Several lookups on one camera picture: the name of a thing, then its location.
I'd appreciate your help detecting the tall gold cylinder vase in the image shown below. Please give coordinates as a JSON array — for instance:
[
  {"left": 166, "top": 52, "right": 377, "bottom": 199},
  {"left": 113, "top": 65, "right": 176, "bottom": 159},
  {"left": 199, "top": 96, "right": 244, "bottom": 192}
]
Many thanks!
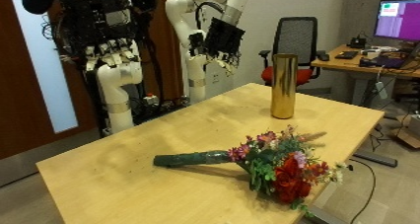
[{"left": 268, "top": 53, "right": 299, "bottom": 120}]

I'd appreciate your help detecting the black mesh red-seat office chair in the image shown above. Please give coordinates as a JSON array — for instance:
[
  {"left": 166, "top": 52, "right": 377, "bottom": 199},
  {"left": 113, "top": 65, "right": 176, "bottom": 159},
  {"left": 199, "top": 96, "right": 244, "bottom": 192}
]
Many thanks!
[{"left": 259, "top": 16, "right": 327, "bottom": 88}]

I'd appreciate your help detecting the red emergency stop button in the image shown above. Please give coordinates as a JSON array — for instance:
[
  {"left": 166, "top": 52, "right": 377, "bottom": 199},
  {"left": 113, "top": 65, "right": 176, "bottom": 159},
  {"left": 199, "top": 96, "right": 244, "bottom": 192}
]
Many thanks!
[{"left": 143, "top": 93, "right": 159, "bottom": 107}]

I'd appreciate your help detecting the brown door frosted glass panel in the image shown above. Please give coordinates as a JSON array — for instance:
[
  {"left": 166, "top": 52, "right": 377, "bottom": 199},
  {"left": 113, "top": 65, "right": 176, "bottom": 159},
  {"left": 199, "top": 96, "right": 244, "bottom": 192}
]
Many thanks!
[{"left": 0, "top": 0, "right": 99, "bottom": 161}]

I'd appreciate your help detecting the wooden office desk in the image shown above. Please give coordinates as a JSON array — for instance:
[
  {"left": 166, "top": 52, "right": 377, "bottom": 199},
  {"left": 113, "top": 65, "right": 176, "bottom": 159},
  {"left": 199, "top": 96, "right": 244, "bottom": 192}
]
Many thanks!
[{"left": 311, "top": 44, "right": 420, "bottom": 107}]

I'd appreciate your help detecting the black keyboard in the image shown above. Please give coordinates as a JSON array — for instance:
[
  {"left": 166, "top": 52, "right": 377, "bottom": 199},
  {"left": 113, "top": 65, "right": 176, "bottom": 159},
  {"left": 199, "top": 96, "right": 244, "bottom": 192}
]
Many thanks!
[{"left": 335, "top": 50, "right": 360, "bottom": 60}]

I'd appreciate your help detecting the small black desk device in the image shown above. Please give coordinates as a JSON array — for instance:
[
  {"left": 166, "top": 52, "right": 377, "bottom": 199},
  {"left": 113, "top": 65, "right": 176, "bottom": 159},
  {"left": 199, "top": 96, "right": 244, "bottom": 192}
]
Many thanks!
[{"left": 349, "top": 36, "right": 368, "bottom": 49}]

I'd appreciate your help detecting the white hanging power strip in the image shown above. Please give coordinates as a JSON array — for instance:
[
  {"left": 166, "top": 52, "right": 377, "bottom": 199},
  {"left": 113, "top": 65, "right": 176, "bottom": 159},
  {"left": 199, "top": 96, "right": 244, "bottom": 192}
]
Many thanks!
[{"left": 373, "top": 81, "right": 388, "bottom": 100}]

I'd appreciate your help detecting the computer monitor purple screen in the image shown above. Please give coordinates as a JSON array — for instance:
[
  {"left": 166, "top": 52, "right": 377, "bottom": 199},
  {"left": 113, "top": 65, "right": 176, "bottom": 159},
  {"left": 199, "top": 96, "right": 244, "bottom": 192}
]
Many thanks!
[{"left": 372, "top": 0, "right": 420, "bottom": 43}]

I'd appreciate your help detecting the grey table foot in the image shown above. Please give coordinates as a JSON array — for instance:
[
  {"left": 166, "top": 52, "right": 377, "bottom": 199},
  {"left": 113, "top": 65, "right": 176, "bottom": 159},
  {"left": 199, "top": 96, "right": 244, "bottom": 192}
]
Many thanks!
[{"left": 353, "top": 150, "right": 398, "bottom": 168}]

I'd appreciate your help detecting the cardboard box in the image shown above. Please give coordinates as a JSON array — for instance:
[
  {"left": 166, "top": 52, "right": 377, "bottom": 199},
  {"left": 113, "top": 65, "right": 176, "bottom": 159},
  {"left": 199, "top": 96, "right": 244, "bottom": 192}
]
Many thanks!
[{"left": 394, "top": 114, "right": 420, "bottom": 149}]

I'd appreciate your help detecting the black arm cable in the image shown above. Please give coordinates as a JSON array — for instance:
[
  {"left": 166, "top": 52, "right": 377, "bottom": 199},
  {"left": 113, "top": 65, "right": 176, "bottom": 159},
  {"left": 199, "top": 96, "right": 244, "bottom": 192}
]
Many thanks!
[{"left": 194, "top": 1, "right": 227, "bottom": 31}]

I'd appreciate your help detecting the black floor cable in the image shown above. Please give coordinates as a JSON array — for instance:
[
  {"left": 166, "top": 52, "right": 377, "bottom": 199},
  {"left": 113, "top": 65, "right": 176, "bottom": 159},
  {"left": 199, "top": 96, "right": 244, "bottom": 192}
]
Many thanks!
[{"left": 348, "top": 158, "right": 377, "bottom": 224}]

